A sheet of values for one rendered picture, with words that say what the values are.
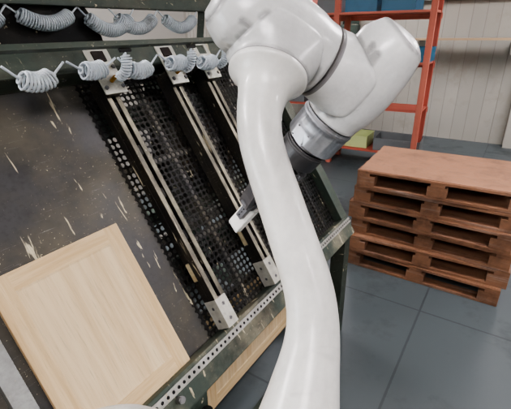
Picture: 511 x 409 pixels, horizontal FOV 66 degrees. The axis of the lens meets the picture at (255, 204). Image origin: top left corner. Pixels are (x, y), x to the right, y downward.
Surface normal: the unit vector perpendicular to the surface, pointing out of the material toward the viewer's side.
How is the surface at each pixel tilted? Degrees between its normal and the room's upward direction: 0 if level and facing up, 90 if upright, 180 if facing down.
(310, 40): 74
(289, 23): 68
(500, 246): 90
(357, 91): 108
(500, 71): 90
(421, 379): 0
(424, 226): 90
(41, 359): 58
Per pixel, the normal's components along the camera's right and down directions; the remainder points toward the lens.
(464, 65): -0.54, 0.35
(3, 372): 0.69, -0.31
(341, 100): -0.07, 0.73
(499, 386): -0.01, -0.91
